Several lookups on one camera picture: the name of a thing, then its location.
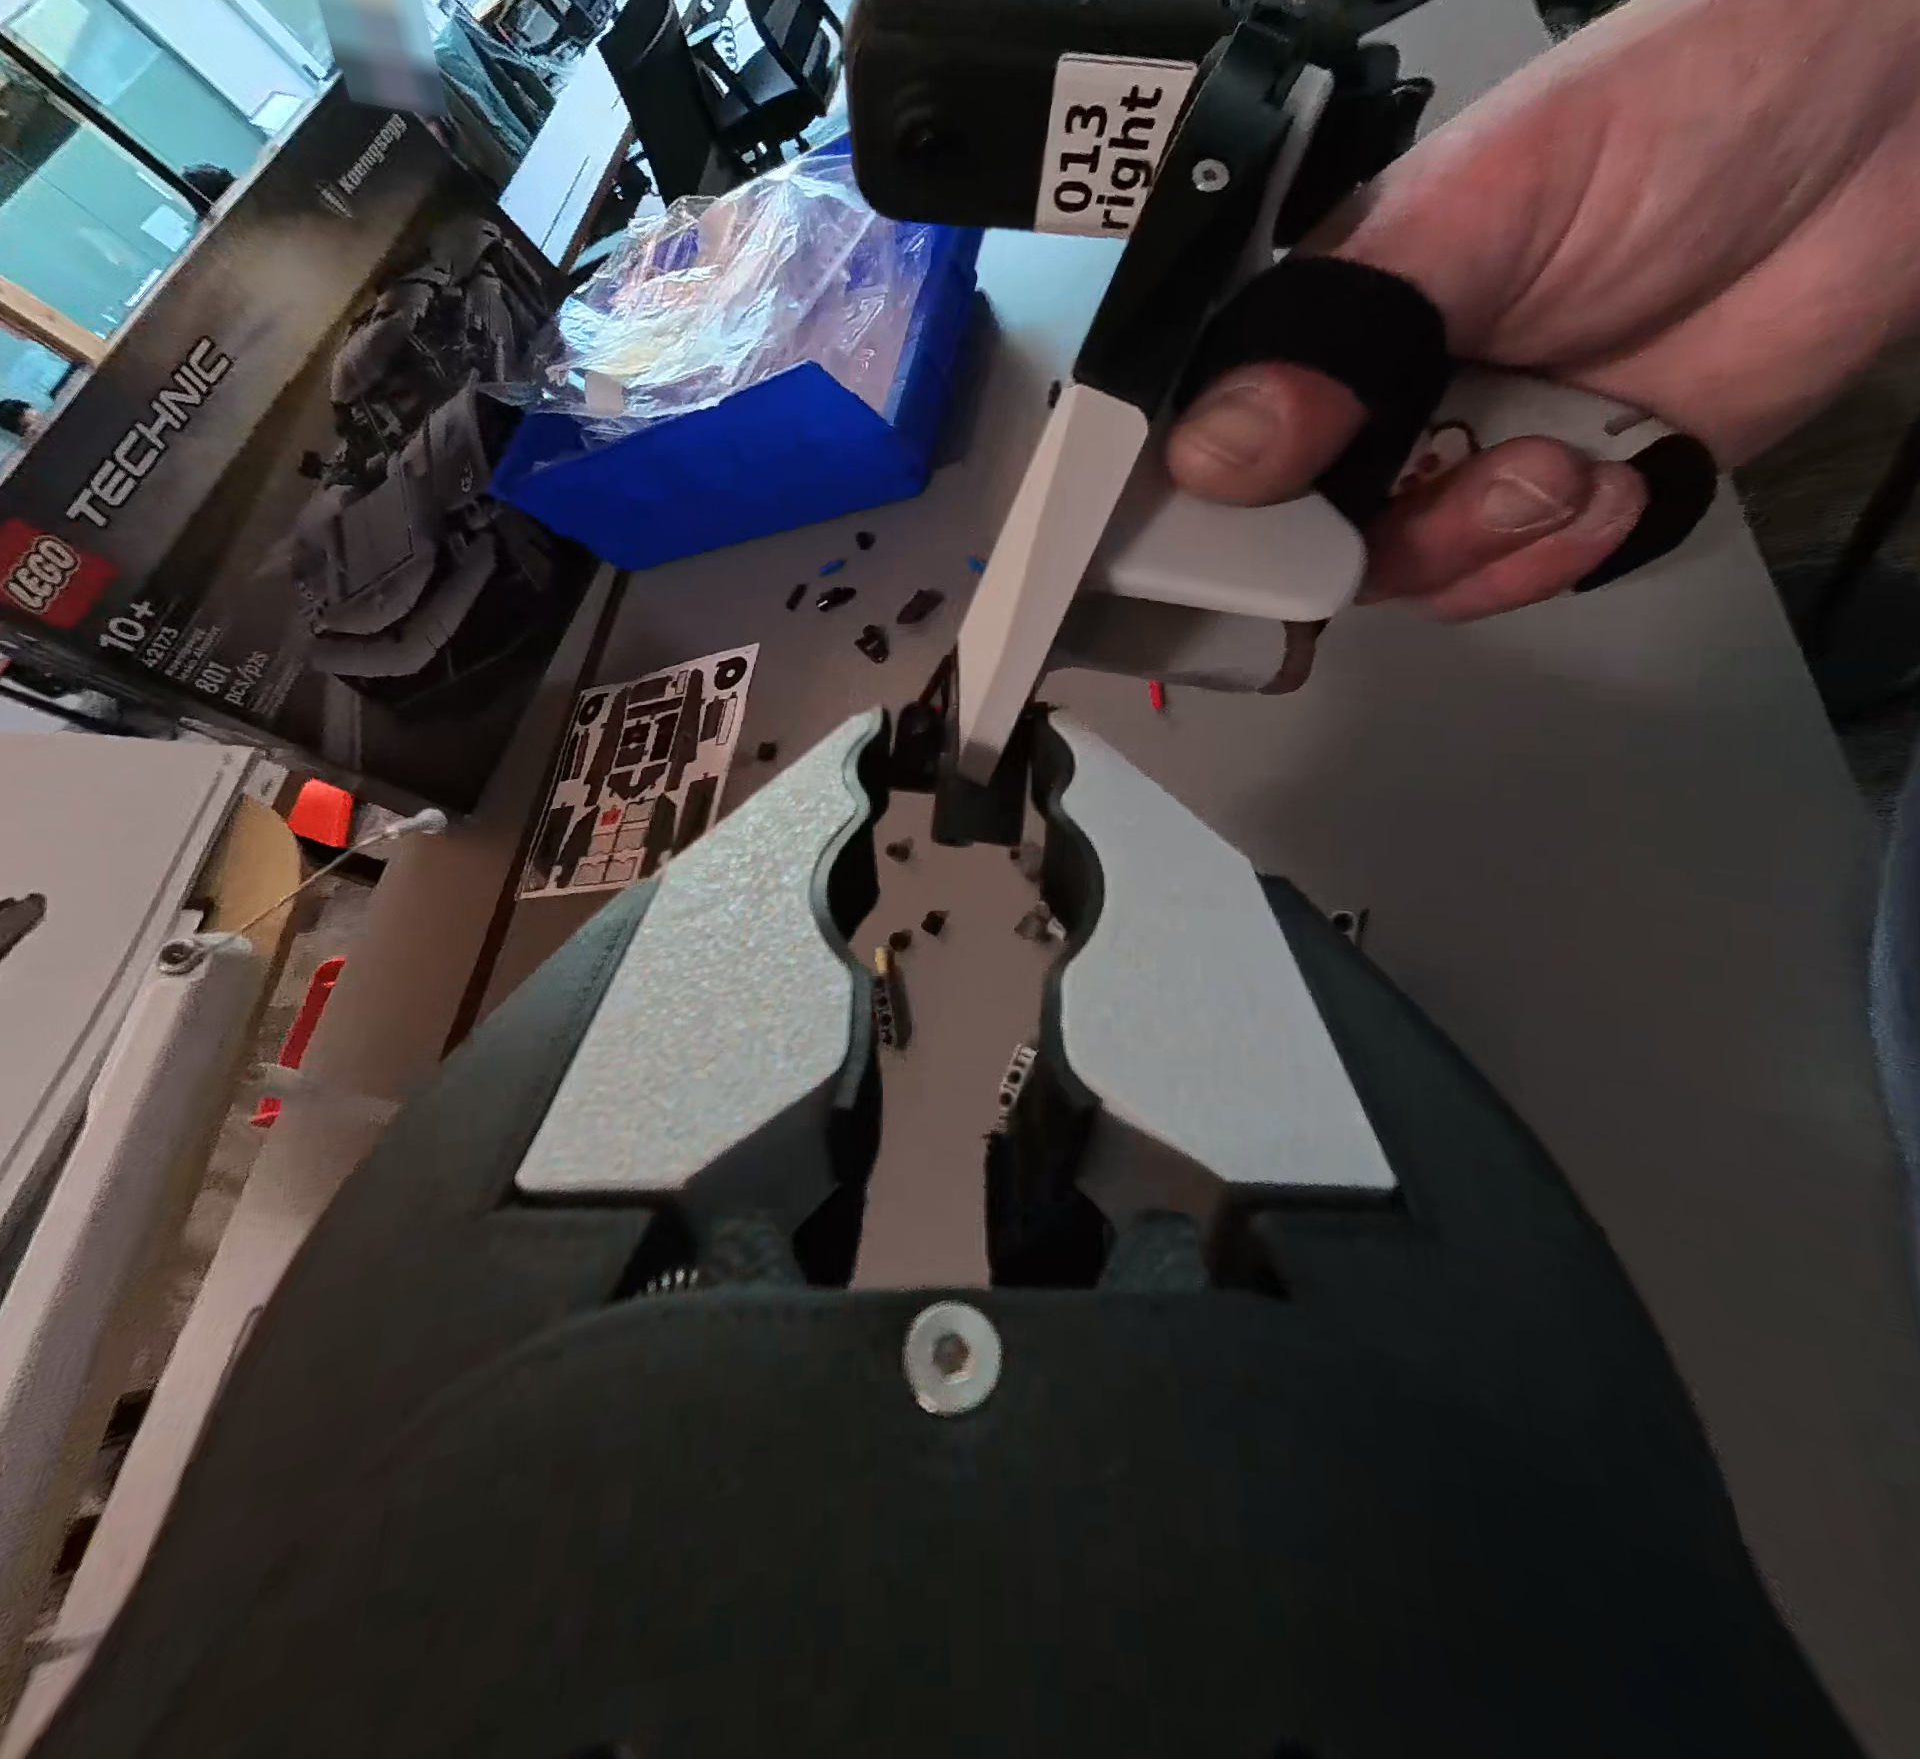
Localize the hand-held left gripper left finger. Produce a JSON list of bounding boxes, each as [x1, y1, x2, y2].
[[513, 710, 888, 1283]]

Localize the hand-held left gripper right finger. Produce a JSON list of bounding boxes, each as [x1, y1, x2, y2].
[[985, 717, 1399, 1283]]

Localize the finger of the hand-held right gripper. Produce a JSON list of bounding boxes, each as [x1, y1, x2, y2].
[[956, 378, 1154, 795], [1046, 592, 1323, 697]]

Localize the lego sticker sheet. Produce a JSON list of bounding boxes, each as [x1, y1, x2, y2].
[[518, 641, 760, 902]]

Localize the lego set box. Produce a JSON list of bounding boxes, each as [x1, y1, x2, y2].
[[0, 108, 605, 817]]

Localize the person's right hand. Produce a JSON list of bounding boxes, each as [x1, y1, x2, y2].
[[1170, 0, 1920, 628]]

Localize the crumpled clear plastic bags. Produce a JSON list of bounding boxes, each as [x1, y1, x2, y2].
[[518, 135, 985, 420]]

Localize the blue storage bin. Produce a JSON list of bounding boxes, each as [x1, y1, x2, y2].
[[494, 289, 998, 570]]

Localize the red plastic bar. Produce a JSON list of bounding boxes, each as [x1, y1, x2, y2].
[[255, 957, 350, 1133]]

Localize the white cable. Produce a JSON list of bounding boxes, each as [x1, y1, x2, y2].
[[157, 808, 450, 969]]

